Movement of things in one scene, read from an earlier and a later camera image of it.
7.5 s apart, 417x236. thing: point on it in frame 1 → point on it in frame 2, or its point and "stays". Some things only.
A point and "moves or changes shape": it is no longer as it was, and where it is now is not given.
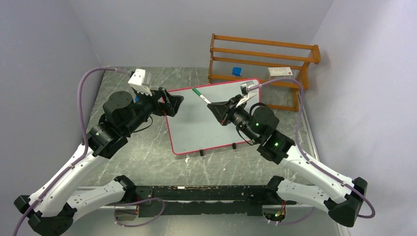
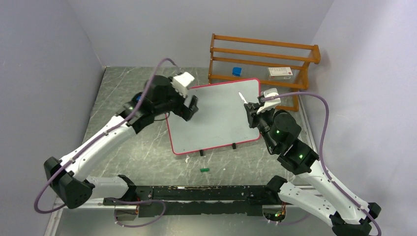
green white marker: x=205 y=99 moves or changes shape
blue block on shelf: x=236 y=71 stays
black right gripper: x=221 y=109 → x=252 y=108
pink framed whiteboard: x=196 y=126 stays
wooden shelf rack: x=274 y=64 stays
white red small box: x=280 y=73 stays
